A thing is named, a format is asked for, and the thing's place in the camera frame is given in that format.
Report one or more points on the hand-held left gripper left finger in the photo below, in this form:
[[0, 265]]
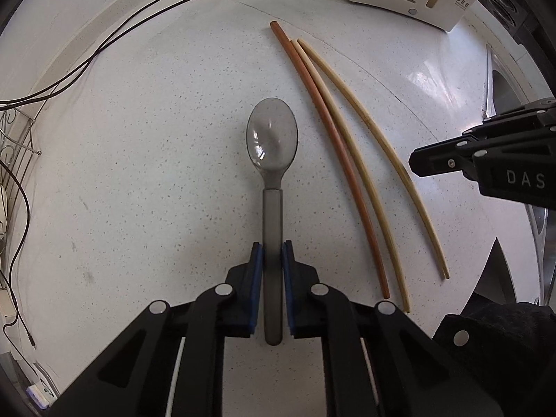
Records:
[[257, 286]]

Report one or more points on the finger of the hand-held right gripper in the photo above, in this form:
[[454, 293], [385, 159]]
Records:
[[438, 158], [517, 117]]

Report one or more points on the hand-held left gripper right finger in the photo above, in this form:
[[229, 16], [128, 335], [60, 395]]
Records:
[[286, 286]]

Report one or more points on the brown wooden chopstick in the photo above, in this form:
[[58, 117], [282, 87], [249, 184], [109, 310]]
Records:
[[343, 152]]

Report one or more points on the clear grey plastic spoon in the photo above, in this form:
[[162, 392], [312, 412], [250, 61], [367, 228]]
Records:
[[271, 139]]

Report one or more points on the stainless steel sink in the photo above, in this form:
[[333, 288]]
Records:
[[499, 91]]

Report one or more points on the person's black garment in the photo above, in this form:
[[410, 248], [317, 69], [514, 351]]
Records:
[[499, 347]]

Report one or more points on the white power socket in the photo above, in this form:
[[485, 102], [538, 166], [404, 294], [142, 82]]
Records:
[[43, 384]]

